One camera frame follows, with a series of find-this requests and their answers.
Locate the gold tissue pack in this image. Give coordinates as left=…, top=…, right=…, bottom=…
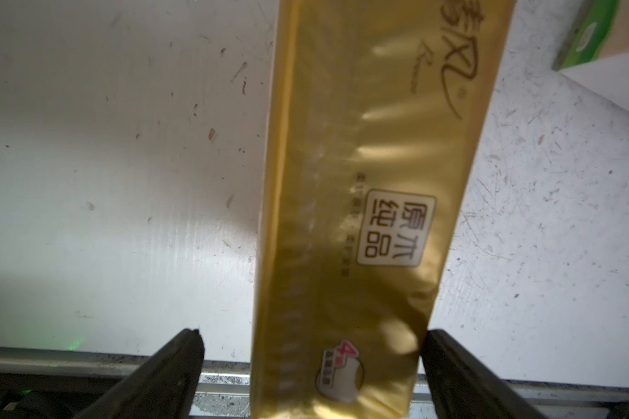
left=250, top=1, right=515, bottom=418

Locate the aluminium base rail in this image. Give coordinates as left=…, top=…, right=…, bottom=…
left=0, top=347, right=629, bottom=418

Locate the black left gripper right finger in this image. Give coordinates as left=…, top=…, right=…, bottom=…
left=421, top=329, right=543, bottom=419

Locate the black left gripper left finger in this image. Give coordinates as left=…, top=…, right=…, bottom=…
left=76, top=329, right=204, bottom=418

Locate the white tissue pack left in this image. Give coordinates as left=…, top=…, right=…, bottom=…
left=554, top=0, right=629, bottom=112

